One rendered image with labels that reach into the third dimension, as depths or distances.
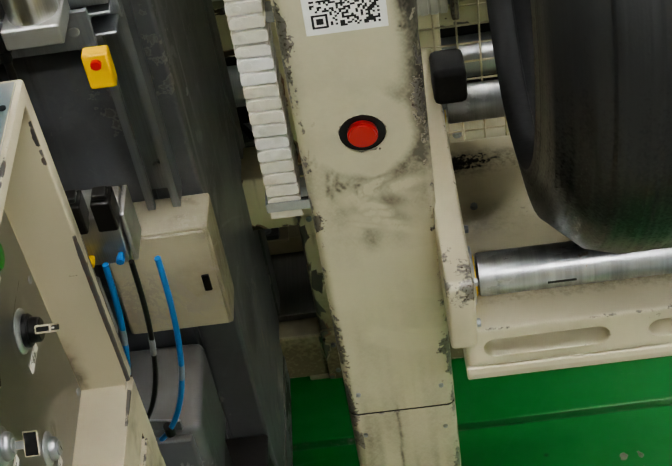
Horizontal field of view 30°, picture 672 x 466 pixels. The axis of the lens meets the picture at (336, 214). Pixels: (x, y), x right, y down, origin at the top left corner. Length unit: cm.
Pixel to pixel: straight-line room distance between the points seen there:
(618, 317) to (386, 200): 26
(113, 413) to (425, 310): 38
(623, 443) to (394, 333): 91
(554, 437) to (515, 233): 86
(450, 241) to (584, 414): 109
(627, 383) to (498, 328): 108
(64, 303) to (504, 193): 58
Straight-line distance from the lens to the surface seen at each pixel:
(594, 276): 129
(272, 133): 123
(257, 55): 117
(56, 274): 116
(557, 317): 130
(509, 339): 135
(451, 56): 142
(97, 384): 127
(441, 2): 162
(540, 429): 229
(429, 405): 154
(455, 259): 124
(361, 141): 122
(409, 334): 144
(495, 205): 150
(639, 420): 230
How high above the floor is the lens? 184
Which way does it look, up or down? 43 degrees down
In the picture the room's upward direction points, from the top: 10 degrees counter-clockwise
